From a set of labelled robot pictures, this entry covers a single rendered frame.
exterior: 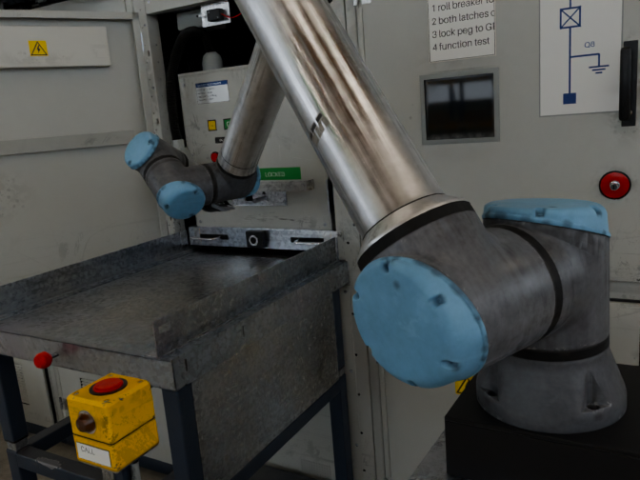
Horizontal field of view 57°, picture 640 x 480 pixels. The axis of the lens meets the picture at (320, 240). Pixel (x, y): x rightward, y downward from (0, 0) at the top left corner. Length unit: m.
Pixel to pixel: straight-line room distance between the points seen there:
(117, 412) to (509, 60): 1.03
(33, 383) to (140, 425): 1.89
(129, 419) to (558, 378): 0.55
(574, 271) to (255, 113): 0.69
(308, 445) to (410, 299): 1.33
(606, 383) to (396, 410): 0.92
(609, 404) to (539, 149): 0.69
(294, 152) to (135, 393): 0.98
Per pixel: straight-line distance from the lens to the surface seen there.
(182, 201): 1.26
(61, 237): 1.90
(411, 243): 0.62
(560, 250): 0.73
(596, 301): 0.78
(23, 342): 1.38
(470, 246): 0.63
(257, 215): 1.76
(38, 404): 2.78
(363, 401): 1.72
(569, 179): 1.36
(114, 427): 0.84
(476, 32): 1.39
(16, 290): 1.56
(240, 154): 1.25
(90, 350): 1.21
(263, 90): 1.14
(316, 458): 1.90
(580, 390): 0.80
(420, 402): 1.63
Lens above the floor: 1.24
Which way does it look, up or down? 12 degrees down
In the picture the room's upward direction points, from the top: 5 degrees counter-clockwise
